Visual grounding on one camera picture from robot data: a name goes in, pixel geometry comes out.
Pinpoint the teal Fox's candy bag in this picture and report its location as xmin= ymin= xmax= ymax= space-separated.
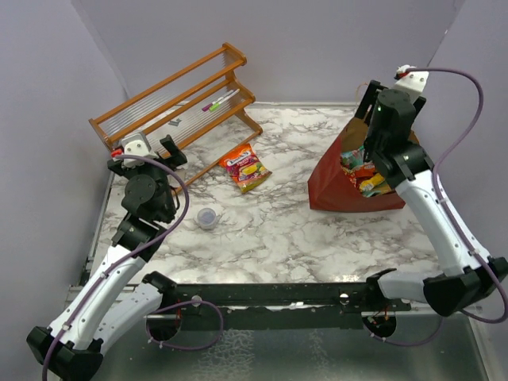
xmin=341 ymin=146 xmax=364 ymax=169

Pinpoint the orange fruit candy bag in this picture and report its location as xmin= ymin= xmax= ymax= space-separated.
xmin=218 ymin=143 xmax=271 ymax=194

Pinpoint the red brown paper bag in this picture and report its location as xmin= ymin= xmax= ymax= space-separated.
xmin=307 ymin=83 xmax=420 ymax=214

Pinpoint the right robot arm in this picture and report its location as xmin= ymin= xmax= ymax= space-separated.
xmin=356 ymin=81 xmax=507 ymax=317

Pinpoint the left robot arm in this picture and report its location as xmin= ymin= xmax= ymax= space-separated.
xmin=26 ymin=133 xmax=190 ymax=380

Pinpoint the orange wooden rack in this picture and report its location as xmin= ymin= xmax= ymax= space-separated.
xmin=88 ymin=42 xmax=264 ymax=187

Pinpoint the small clear plastic cup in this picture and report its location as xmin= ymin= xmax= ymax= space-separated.
xmin=196 ymin=207 xmax=218 ymax=230

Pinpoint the yellow snack bar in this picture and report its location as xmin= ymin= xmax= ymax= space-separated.
xmin=359 ymin=173 xmax=385 ymax=193

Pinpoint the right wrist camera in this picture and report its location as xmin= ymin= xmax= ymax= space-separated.
xmin=393 ymin=65 xmax=429 ymax=98

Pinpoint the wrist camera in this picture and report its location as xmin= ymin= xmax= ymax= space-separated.
xmin=111 ymin=132 xmax=157 ymax=167
xmin=393 ymin=65 xmax=429 ymax=98

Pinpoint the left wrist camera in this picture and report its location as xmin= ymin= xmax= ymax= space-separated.
xmin=111 ymin=132 xmax=157 ymax=167

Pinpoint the black mounting rail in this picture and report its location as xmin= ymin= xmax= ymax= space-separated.
xmin=142 ymin=271 xmax=412 ymax=330

